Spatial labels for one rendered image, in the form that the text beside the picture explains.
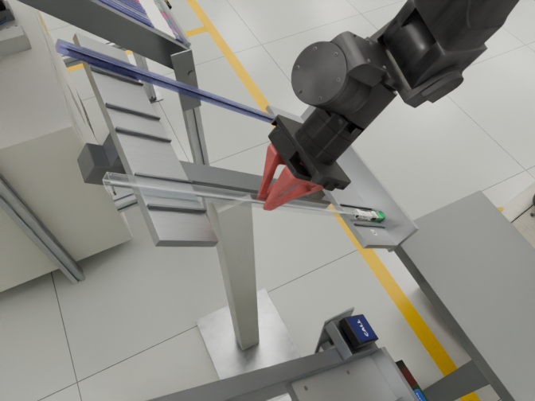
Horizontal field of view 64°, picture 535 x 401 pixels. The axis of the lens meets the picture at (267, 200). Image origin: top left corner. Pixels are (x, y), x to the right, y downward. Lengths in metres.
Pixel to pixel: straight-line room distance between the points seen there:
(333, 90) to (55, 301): 1.36
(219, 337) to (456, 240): 0.80
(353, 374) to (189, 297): 0.94
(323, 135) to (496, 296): 0.56
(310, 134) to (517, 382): 0.59
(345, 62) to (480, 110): 1.81
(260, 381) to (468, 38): 0.38
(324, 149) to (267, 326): 1.01
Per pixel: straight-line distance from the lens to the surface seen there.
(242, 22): 2.47
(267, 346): 1.41
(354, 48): 0.39
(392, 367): 0.67
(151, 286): 1.53
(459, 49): 0.44
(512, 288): 0.95
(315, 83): 0.40
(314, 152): 0.48
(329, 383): 0.58
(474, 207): 1.02
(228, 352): 1.41
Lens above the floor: 1.37
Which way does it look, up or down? 56 degrees down
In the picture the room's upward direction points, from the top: straight up
